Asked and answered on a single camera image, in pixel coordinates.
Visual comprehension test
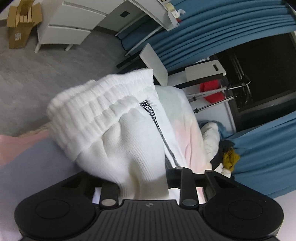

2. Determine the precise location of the white zip-up sweatshirt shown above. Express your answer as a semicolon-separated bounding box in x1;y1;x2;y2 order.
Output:
47;68;212;200

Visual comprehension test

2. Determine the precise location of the mustard yellow garment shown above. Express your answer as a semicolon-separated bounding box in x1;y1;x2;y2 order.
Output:
222;149;240;172

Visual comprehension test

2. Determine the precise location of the dark navy garment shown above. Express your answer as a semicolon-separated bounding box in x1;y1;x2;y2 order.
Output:
210;140;234;170

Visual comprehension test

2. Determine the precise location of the white crumpled bedding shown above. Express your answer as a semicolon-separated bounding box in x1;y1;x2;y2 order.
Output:
201;122;220;162

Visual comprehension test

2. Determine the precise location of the blue right curtain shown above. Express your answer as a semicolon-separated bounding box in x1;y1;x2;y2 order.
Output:
226;112;296;198

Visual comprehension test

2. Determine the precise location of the blue curtain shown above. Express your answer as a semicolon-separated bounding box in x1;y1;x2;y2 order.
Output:
226;112;296;198
118;1;295;71

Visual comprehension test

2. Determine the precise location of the pastel tie-dye duvet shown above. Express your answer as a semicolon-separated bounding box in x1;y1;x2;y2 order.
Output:
0;134;209;241

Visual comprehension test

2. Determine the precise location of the red garment on stand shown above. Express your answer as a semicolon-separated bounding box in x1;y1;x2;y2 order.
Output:
199;79;226;105

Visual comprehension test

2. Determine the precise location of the silver tripod stand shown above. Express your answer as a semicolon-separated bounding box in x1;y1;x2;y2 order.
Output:
186;75;251;113

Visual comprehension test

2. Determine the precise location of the blue left curtain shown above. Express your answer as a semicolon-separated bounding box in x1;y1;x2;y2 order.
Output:
118;1;295;71

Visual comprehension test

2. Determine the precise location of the tissue box on dresser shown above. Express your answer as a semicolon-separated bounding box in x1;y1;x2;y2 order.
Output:
165;0;187;15

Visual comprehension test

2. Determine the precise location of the white dressing table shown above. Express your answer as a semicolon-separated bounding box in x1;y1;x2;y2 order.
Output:
35;1;182;52

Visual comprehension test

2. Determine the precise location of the cardboard box on floor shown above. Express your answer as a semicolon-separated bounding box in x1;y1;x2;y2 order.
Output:
6;1;43;49

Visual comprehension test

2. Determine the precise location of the white chair with black frame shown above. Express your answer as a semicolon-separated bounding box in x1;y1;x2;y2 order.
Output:
116;44;226;89

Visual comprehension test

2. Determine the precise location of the dark window with frame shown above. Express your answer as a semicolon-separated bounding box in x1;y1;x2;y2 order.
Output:
211;34;295;132

